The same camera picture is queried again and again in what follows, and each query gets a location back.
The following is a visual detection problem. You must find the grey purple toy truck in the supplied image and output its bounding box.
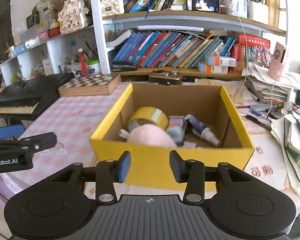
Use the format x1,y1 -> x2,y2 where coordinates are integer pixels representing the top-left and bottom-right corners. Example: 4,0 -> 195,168
166,115 -> 186,146

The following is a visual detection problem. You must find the pink plush toy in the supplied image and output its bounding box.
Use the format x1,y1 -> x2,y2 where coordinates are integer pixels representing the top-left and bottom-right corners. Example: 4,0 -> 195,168
127,124 -> 177,148

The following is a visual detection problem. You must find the yellow packing tape roll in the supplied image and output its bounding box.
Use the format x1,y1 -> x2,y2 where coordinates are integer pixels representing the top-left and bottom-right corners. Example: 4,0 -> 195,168
127,107 -> 169,132

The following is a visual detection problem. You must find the black Yamaha keyboard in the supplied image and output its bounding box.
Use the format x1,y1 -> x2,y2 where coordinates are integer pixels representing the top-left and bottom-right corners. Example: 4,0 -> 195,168
0,73 -> 75,121

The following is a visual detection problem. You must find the yellow cardboard box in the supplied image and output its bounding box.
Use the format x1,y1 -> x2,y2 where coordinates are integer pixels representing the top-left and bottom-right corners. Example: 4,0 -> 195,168
90,83 -> 255,190

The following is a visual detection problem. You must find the pink checkered tablecloth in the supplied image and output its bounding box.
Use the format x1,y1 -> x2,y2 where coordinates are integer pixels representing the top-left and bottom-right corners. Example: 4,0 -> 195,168
0,83 -> 300,212

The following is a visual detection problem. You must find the wooden chessboard box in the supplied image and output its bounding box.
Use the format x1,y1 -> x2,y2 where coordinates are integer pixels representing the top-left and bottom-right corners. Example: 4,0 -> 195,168
58,74 -> 121,97

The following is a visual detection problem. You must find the white jar green lid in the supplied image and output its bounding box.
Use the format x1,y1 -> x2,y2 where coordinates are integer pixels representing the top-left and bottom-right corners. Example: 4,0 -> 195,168
85,58 -> 102,74

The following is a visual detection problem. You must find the dark wooden small box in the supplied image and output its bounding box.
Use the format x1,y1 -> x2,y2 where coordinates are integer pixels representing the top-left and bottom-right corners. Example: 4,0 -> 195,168
149,69 -> 183,86

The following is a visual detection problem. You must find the black stapler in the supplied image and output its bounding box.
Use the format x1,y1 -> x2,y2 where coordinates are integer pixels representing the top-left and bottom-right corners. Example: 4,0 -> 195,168
111,61 -> 137,73

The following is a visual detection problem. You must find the orange white medicine box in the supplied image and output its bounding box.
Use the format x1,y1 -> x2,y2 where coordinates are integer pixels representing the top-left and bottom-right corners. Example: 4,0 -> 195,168
205,55 -> 236,67

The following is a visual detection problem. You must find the red book on top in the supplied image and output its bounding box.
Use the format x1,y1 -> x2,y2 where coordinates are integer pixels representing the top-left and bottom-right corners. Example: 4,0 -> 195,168
232,33 -> 270,49

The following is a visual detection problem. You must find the white quilted handbag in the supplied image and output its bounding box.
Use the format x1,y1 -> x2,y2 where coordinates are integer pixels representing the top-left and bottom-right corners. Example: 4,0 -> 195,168
101,0 -> 125,17

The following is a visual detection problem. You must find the smartphone on shelf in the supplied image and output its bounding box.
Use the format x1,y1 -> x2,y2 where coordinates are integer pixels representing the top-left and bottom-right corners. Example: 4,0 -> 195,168
186,0 -> 220,13

